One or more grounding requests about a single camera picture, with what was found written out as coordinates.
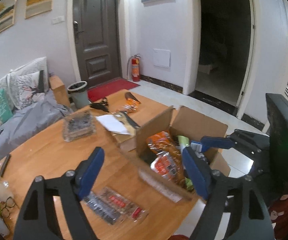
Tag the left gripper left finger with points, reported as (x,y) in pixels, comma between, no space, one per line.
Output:
(37,217)

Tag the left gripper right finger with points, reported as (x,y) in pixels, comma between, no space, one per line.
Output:
(249,217)

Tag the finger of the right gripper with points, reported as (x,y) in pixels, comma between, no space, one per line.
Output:
(216,142)

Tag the green snack pack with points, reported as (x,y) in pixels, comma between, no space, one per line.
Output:
(184,142)

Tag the orange chicken snack packet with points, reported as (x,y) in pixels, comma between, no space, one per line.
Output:
(162,142)

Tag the red clear snack packet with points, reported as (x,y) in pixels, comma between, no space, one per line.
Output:
(123,205)

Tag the silver orange snack packet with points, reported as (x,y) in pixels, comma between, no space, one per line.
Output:
(166,167)

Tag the dark blue snack packet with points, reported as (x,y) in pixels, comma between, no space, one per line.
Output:
(105,211)

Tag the brown cardboard box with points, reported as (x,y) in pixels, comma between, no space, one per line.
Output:
(184,121)

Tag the brown eyeglasses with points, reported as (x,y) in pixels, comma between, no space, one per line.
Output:
(7,207)

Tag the tissue box with paper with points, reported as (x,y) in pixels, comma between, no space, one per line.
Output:
(120,125)

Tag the orange snack packet far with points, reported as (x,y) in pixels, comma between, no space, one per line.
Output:
(131,105)

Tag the grey sofa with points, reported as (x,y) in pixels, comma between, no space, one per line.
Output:
(27,122)

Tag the glass ashtray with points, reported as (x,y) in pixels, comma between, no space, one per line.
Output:
(78,125)

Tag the red fire extinguisher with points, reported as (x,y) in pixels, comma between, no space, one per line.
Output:
(133,67)

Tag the black scissors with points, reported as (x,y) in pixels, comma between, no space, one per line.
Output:
(103,105)

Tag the red door mat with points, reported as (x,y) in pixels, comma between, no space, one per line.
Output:
(103,90)

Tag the white tree pattern pillow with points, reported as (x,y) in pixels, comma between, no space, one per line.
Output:
(31,88)

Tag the grey trash bin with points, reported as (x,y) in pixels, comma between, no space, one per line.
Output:
(78,93)

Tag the wooden side table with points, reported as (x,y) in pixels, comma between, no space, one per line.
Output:
(59,90)

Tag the dark brown door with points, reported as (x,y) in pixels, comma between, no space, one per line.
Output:
(95,26)

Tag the white wall panel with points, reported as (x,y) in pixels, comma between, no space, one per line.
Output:
(162,58)

